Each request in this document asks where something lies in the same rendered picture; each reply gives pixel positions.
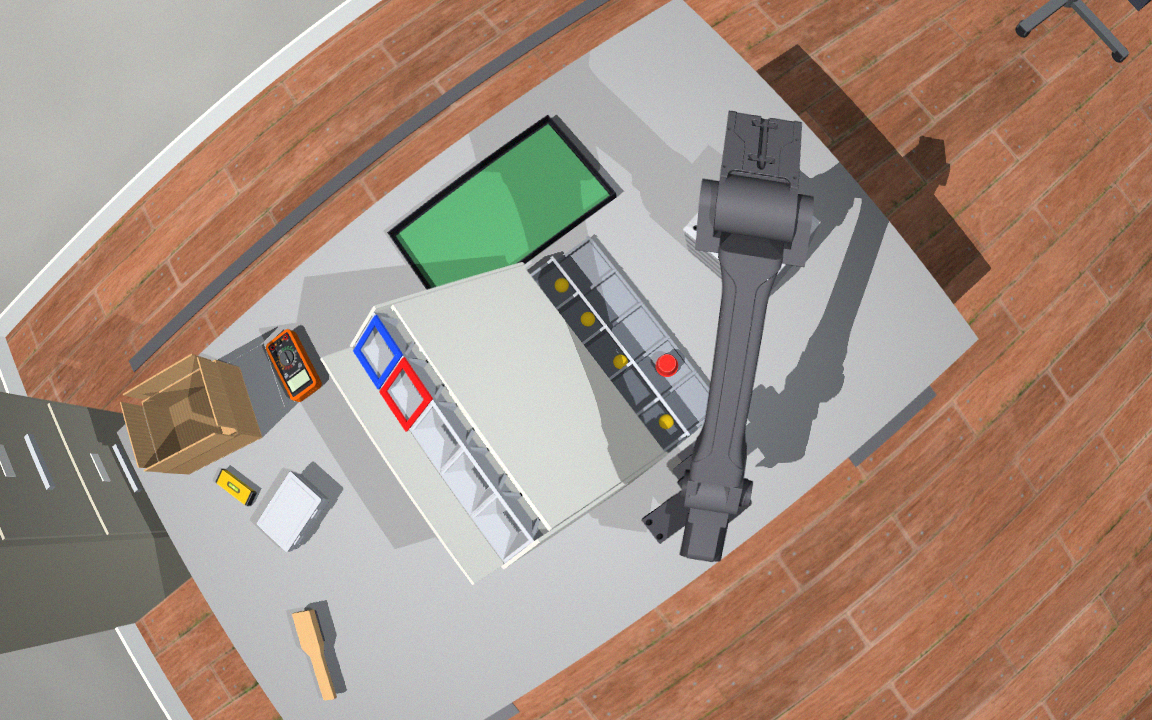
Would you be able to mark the green tray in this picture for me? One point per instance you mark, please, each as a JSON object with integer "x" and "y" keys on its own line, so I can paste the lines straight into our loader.
{"x": 505, "y": 210}

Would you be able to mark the blue square funnel rim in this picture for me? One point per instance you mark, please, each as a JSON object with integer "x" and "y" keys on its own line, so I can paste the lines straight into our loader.
{"x": 376, "y": 322}

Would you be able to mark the yellow spirit level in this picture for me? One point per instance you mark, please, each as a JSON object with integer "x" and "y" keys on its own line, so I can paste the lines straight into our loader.
{"x": 236, "y": 487}

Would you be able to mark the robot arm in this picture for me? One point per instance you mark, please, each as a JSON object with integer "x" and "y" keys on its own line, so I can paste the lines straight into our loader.
{"x": 753, "y": 202}

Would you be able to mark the red plug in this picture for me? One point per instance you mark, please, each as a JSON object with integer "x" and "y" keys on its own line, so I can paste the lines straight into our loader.
{"x": 667, "y": 365}

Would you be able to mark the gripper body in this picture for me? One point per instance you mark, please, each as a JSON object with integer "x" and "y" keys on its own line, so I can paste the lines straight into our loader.
{"x": 679, "y": 471}

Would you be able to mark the orange digital multimeter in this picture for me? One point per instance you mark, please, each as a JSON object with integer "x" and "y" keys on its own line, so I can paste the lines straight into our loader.
{"x": 293, "y": 365}

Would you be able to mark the red square frame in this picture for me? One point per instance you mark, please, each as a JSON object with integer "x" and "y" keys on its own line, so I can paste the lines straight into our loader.
{"x": 404, "y": 364}

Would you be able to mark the open brown cardboard box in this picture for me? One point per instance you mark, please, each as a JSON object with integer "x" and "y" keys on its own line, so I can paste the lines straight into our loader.
{"x": 180, "y": 415}

